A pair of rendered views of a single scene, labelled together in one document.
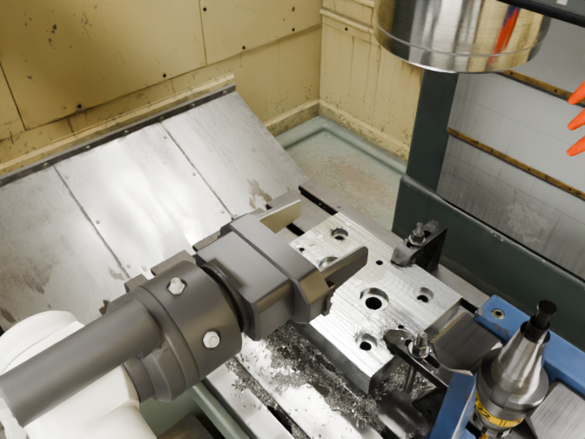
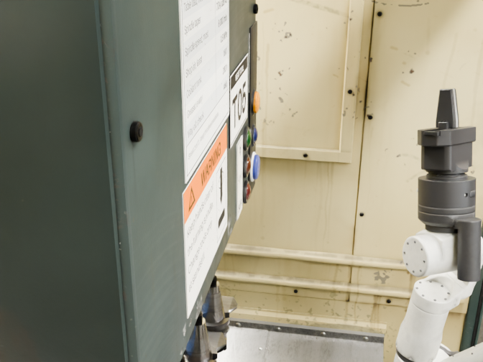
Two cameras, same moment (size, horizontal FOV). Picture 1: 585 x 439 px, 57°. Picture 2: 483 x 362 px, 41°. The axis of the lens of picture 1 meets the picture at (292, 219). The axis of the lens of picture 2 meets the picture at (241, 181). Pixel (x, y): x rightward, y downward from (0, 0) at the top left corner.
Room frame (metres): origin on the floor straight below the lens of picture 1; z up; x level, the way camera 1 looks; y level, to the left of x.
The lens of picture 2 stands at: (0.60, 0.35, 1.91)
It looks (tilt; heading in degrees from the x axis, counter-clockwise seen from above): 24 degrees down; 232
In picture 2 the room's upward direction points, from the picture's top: straight up
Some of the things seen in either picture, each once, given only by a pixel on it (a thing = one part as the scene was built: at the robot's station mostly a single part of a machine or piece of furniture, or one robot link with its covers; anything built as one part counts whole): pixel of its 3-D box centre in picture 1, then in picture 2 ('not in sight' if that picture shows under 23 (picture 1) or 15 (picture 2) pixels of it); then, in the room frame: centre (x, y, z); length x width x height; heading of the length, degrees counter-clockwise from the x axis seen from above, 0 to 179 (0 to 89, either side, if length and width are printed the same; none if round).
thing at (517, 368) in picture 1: (524, 354); not in sight; (0.29, -0.22, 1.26); 0.04 x 0.04 x 0.07
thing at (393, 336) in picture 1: (418, 367); not in sight; (0.46, -0.19, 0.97); 0.13 x 0.03 x 0.15; 42
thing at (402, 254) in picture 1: (415, 252); not in sight; (0.70, -0.23, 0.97); 0.13 x 0.03 x 0.15; 132
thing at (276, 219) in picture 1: (272, 218); not in sight; (0.39, 0.02, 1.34); 0.06 x 0.02 x 0.03; 132
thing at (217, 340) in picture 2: not in sight; (205, 340); (0.08, -0.40, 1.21); 0.07 x 0.05 x 0.01; 132
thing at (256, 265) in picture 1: (227, 293); not in sight; (0.29, 0.05, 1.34); 0.13 x 0.12 x 0.10; 42
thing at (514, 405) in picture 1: (511, 381); not in sight; (0.29, -0.22, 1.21); 0.06 x 0.06 x 0.03
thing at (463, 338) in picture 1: (463, 346); not in sight; (0.33, -0.18, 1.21); 0.07 x 0.05 x 0.01; 132
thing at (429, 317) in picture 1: (351, 291); not in sight; (0.62, -0.10, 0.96); 0.29 x 0.23 x 0.05; 42
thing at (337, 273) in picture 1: (344, 273); not in sight; (0.32, -0.05, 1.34); 0.06 x 0.02 x 0.03; 132
